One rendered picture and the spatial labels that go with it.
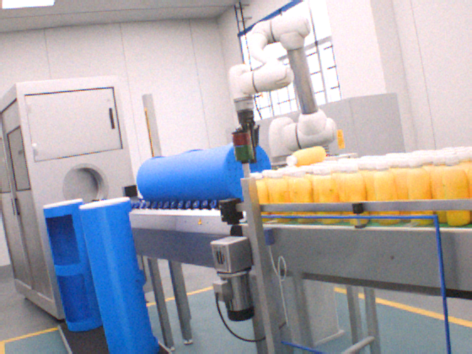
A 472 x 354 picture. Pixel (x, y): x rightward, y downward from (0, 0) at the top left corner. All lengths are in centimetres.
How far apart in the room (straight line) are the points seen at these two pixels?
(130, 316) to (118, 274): 24
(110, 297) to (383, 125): 242
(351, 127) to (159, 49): 468
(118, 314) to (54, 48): 539
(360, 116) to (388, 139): 33
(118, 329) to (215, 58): 607
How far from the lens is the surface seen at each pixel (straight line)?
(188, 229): 252
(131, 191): 334
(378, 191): 155
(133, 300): 271
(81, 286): 374
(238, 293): 196
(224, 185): 219
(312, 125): 277
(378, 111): 395
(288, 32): 266
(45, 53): 751
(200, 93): 797
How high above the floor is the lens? 120
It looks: 3 degrees down
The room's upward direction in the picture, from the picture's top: 9 degrees counter-clockwise
